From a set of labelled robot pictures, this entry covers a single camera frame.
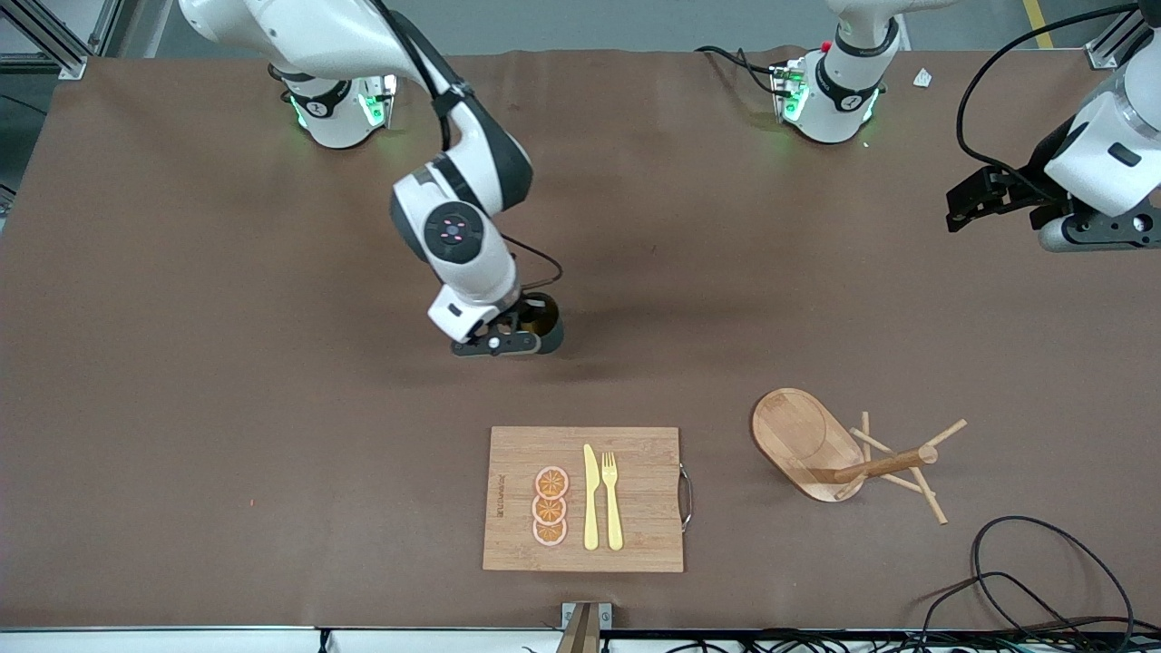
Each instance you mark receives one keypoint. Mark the orange slice toy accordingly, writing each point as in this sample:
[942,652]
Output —
[549,509]
[550,532]
[551,482]

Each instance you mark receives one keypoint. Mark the grey metal bracket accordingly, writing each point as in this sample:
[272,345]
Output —
[606,617]

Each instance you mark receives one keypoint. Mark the wooden post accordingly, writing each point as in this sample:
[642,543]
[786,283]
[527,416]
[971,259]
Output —
[580,635]

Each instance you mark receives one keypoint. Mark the small white paper scrap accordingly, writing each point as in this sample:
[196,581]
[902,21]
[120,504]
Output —
[922,79]

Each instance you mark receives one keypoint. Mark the yellow plastic knife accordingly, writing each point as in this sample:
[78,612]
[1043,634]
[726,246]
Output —
[590,499]

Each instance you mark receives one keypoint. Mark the bamboo cutting board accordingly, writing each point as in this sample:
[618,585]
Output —
[635,535]

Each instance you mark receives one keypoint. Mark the aluminium frame profile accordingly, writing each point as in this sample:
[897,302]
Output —
[54,41]
[1111,50]

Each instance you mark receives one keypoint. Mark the brown table cover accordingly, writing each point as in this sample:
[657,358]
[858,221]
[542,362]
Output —
[227,317]

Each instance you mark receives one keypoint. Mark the teal ribbed mug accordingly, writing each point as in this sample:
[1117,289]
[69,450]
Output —
[551,343]

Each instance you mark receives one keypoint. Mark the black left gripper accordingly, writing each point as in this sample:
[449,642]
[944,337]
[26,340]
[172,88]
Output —
[1034,180]

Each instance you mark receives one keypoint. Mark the wooden mug tree stand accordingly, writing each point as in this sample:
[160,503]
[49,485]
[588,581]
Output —
[798,435]

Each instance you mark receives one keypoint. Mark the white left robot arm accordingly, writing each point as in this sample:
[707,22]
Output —
[1102,159]

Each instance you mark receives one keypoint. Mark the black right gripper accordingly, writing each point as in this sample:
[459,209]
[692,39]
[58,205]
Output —
[524,316]

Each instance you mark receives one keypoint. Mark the yellow plastic fork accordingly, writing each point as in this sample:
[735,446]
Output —
[613,508]

